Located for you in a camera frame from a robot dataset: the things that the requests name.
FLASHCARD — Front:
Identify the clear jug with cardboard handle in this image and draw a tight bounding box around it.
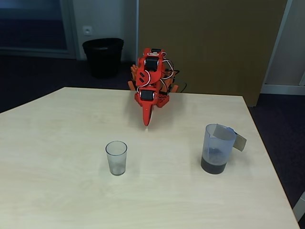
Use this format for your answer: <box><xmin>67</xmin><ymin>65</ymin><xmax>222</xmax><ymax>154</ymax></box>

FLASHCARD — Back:
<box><xmin>200</xmin><ymin>123</ymin><xmax>247</xmax><ymax>175</ymax></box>

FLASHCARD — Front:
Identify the glass door with grey frame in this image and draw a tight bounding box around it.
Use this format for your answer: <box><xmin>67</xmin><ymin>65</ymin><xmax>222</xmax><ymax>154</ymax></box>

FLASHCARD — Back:
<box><xmin>0</xmin><ymin>0</ymin><xmax>79</xmax><ymax>60</ymax></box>

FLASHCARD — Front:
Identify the orange table clamp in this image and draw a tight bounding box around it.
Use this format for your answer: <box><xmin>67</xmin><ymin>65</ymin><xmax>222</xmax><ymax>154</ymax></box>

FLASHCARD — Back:
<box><xmin>164</xmin><ymin>76</ymin><xmax>179</xmax><ymax>94</ymax></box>
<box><xmin>128</xmin><ymin>64</ymin><xmax>143</xmax><ymax>92</ymax></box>

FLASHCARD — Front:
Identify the black waste bin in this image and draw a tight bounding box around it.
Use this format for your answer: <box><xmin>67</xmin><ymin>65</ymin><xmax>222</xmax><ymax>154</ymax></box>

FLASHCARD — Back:
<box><xmin>82</xmin><ymin>38</ymin><xmax>124</xmax><ymax>79</ymax></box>

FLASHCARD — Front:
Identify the clear plastic cup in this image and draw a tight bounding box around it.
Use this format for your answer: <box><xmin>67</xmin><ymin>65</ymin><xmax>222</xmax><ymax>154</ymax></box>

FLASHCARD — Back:
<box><xmin>105</xmin><ymin>140</ymin><xmax>128</xmax><ymax>177</ymax></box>

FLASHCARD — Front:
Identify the white furniture edge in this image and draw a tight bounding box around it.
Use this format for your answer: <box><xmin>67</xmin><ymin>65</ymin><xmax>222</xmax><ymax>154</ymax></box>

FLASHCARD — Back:
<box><xmin>292</xmin><ymin>190</ymin><xmax>305</xmax><ymax>222</ymax></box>

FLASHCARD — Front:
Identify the thin dark cable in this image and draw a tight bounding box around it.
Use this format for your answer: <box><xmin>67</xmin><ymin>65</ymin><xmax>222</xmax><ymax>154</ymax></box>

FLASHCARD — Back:
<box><xmin>164</xmin><ymin>68</ymin><xmax>188</xmax><ymax>93</ymax></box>

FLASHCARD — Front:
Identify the brown cork pin board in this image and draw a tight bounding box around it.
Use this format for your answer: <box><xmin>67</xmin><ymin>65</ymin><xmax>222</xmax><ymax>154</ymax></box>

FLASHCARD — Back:
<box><xmin>137</xmin><ymin>0</ymin><xmax>289</xmax><ymax>107</ymax></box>

